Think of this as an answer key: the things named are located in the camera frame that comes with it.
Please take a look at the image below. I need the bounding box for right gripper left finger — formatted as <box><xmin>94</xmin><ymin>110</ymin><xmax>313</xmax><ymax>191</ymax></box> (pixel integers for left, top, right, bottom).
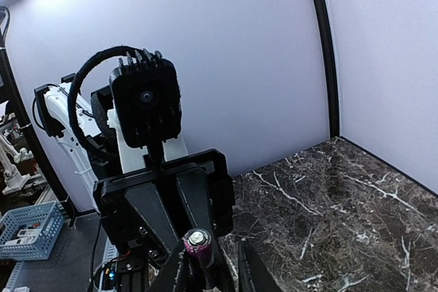
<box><xmin>146</xmin><ymin>239</ymin><xmax>189</xmax><ymax>292</ymax></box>

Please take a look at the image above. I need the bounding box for purple AAA battery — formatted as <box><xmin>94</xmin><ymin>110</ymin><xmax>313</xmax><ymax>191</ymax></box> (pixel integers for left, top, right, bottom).
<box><xmin>183</xmin><ymin>228</ymin><xmax>214</xmax><ymax>268</ymax></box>

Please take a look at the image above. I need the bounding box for white slotted cable duct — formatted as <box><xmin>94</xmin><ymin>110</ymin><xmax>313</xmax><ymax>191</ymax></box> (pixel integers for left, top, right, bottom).
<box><xmin>1</xmin><ymin>261</ymin><xmax>30</xmax><ymax>291</ymax></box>

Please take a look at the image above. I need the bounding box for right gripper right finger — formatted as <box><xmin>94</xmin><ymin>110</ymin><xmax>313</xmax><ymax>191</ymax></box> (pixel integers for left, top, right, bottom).
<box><xmin>238</xmin><ymin>242</ymin><xmax>282</xmax><ymax>292</ymax></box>

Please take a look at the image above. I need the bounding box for blue plastic basket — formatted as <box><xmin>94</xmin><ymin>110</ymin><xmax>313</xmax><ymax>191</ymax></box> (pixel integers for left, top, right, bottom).
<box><xmin>1</xmin><ymin>201</ymin><xmax>65</xmax><ymax>261</ymax></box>

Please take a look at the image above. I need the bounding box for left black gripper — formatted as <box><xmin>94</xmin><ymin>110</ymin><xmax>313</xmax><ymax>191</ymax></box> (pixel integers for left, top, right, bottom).
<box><xmin>93</xmin><ymin>149</ymin><xmax>235</xmax><ymax>258</ymax></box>

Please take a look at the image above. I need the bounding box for left black frame post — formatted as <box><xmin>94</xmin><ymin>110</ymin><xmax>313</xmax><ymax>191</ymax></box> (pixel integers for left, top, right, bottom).
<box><xmin>313</xmin><ymin>0</ymin><xmax>340</xmax><ymax>138</ymax></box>

